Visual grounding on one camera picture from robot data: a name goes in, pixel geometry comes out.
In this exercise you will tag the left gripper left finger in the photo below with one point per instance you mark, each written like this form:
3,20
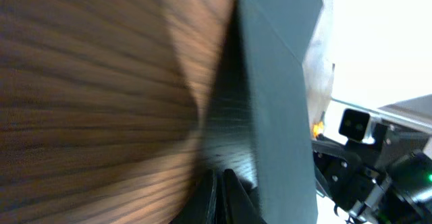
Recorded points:
201,207

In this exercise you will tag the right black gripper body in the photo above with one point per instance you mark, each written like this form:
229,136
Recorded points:
348,174

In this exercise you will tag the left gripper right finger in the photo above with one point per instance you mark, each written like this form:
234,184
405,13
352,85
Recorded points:
236,203

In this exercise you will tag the black gift box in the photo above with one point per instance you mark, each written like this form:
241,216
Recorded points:
257,121

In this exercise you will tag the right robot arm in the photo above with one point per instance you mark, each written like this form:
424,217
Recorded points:
408,199

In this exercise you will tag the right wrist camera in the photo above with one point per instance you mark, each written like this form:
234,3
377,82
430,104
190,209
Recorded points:
358,126

